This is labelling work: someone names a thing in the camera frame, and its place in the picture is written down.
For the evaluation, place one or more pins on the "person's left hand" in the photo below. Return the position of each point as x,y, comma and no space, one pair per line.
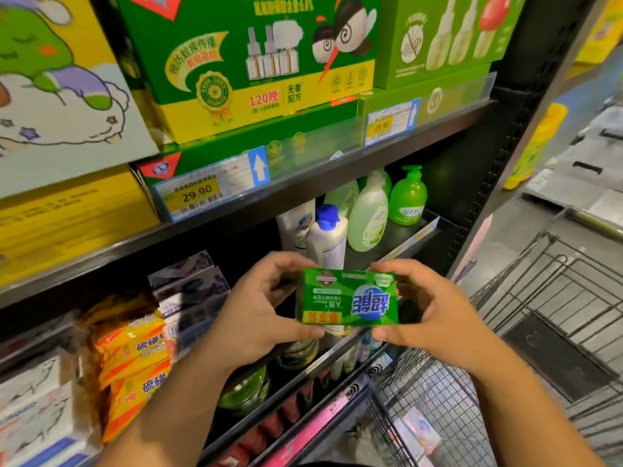
253,321

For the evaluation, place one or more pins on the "person's right hand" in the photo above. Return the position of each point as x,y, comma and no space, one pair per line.
443,321

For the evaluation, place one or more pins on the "stack of white purple soap boxes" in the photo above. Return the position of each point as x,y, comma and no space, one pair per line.
190,301

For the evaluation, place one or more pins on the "green blue print soap box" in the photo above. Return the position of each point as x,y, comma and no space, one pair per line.
346,298

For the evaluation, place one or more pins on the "white hand sanitizer bottle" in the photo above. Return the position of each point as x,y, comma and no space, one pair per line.
294,226
326,243

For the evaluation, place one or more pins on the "bright green hand sanitizer bottle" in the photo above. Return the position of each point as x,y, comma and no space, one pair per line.
407,201
383,182

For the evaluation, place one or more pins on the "stack of yellow soap boxes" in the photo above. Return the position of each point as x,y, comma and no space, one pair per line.
131,364

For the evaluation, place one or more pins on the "pale green hand sanitizer bottle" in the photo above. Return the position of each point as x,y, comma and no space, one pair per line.
341,197

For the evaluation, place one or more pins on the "stack of white orange soap boxes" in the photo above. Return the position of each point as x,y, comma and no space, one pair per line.
44,413

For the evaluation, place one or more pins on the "person's right forearm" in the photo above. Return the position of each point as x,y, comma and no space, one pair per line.
535,413

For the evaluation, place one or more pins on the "person's left forearm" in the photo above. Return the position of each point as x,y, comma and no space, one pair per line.
180,413

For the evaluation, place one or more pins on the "row of red tubes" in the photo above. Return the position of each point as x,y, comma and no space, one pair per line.
263,428

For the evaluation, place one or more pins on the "pink flat pack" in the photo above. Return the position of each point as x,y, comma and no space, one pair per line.
311,428

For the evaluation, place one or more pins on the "white blue price tag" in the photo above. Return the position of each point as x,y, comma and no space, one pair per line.
204,187
391,121

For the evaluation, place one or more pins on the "yellow plastic pack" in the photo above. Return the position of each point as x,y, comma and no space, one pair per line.
603,29
535,146

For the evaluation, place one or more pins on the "flat yellow box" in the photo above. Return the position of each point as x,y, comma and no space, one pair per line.
68,223

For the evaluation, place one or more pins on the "pile of white packaged goods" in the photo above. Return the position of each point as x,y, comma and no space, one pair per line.
584,160

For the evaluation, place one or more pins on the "green yellow cartoon box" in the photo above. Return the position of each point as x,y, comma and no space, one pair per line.
195,102

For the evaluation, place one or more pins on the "large yellow box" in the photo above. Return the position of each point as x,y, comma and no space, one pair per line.
68,141

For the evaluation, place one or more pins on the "green box bottle print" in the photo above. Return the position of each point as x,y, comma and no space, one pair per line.
399,63

